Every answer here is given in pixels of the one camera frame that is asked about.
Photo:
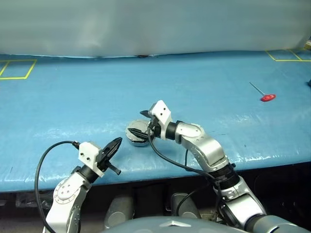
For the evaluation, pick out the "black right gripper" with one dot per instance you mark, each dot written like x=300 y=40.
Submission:
x=154 y=127

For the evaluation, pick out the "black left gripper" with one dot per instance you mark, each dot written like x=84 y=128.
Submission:
x=103 y=160

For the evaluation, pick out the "silver round motor end cover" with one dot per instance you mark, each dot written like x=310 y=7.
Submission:
x=138 y=125

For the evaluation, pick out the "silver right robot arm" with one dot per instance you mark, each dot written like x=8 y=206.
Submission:
x=209 y=148

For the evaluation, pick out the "gray rounded cylinder shape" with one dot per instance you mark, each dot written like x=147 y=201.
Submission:
x=119 y=213
x=185 y=206

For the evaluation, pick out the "gray robot torso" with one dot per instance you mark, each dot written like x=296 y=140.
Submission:
x=158 y=228

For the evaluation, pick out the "black crumpled plastic film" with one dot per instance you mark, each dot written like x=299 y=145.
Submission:
x=34 y=201

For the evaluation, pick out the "white plastic backdrop sheet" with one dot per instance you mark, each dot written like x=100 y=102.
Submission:
x=145 y=24

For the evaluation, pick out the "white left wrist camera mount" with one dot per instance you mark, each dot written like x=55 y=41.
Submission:
x=91 y=148

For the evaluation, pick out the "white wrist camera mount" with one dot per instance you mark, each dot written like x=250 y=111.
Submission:
x=167 y=121
x=91 y=148

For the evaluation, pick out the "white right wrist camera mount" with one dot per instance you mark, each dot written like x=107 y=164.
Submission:
x=167 y=121

